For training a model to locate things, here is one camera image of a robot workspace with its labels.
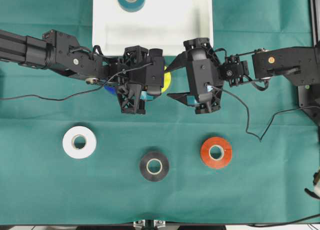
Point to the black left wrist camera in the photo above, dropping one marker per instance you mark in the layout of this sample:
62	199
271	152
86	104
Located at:
155	72

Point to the white plastic tray case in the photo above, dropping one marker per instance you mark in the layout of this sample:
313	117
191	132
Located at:
163	24

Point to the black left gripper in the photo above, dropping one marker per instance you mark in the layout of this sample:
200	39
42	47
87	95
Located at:
131	75

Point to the white object at edge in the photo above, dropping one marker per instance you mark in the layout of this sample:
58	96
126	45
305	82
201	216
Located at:
316	188

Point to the yellow tape roll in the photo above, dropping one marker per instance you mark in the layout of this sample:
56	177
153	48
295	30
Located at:
166	78

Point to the black tape roll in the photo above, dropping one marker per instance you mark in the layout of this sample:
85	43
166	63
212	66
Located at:
154	166

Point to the white tape roll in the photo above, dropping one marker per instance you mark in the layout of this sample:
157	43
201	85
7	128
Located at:
79	142

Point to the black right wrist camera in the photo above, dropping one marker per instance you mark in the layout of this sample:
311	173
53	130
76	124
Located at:
198	68

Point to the metal table clamp bracket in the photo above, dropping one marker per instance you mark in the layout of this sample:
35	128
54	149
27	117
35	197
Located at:
146	224

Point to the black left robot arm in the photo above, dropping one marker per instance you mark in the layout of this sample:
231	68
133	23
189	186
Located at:
58	52

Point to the aluminium frame rail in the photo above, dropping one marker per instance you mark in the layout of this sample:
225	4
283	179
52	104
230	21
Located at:
314	9

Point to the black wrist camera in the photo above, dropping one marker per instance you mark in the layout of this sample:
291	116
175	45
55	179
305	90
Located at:
155	72
198	68

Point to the green table cloth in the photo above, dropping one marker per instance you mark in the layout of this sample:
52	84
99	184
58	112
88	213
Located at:
275	151

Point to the red orange tape roll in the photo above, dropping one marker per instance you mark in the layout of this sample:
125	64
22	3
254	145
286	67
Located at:
216	152

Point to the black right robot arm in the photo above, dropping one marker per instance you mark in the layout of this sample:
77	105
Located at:
300	65

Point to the blue tape roll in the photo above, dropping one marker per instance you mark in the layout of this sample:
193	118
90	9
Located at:
110	87

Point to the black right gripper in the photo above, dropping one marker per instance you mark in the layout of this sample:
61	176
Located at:
214	87

